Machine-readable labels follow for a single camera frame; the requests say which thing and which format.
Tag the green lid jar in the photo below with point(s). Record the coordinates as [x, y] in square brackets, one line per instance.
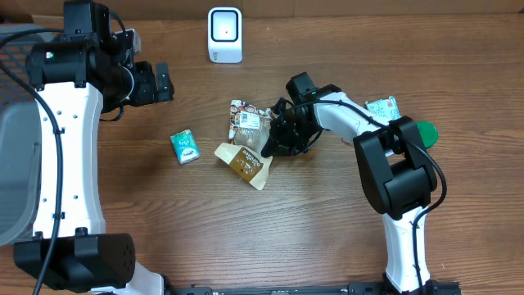
[429, 133]

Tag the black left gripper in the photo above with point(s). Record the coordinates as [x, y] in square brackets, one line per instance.
[151, 93]

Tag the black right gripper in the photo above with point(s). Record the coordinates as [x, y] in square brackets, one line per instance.
[282, 145]

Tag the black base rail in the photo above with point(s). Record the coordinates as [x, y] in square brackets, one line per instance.
[266, 291]

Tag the teal tissue packet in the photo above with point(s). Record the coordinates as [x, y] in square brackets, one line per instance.
[185, 146]

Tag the grey plastic basket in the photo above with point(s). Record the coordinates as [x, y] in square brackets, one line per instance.
[21, 159]

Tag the clear brown bread bag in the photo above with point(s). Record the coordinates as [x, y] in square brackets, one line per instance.
[248, 133]

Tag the white barcode scanner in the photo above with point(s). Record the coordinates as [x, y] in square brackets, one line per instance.
[225, 35]

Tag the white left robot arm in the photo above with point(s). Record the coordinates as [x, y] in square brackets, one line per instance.
[85, 71]

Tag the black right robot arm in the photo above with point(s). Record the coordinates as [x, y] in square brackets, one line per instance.
[397, 175]

